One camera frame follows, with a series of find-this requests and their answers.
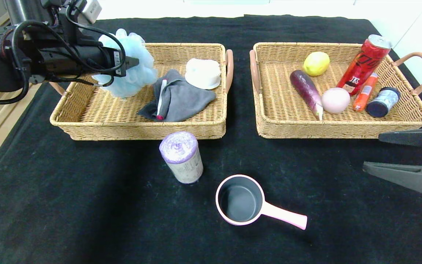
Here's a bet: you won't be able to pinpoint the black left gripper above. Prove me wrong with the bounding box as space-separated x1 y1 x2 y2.
71 45 140 77

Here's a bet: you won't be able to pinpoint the pale pink round fruit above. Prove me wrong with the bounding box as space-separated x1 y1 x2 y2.
321 87 351 114

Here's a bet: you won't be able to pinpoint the light blue bath pouf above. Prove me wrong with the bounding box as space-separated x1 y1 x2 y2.
92 29 158 99

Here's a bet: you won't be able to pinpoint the black smooth cable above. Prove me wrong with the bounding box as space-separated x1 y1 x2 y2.
0 0 128 106

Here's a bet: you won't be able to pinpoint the white marker pink cap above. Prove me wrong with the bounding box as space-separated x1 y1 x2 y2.
156 79 168 121

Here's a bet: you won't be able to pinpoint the orange sausage stick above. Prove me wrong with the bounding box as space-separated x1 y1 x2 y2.
353 72 379 113

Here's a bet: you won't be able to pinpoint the small can dark blue lid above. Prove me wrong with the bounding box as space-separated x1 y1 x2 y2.
366 87 401 118

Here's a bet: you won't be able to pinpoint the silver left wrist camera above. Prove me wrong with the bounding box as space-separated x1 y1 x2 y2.
79 0 103 25

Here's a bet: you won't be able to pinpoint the yellow lemon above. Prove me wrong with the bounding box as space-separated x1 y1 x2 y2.
303 52 330 77

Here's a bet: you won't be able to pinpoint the rectangular wicker basket brown handles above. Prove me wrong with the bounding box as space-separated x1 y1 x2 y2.
49 43 234 142
249 42 422 140

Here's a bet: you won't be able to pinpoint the white table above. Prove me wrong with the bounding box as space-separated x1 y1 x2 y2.
94 0 373 22

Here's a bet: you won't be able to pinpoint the red cola can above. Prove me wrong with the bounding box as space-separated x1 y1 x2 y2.
337 34 392 96

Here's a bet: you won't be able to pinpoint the black braided cable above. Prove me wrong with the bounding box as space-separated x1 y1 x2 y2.
46 73 115 88

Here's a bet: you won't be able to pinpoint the pink toy saucepan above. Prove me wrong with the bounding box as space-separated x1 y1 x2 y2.
215 175 308 230

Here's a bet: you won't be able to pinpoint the purple eggplant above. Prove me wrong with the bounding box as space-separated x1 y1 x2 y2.
290 70 324 121

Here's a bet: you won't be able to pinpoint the purple garbage bag roll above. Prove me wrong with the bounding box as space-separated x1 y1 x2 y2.
159 131 204 184

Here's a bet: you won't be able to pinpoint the grey microfibre towel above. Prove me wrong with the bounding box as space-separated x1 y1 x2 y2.
138 70 217 122

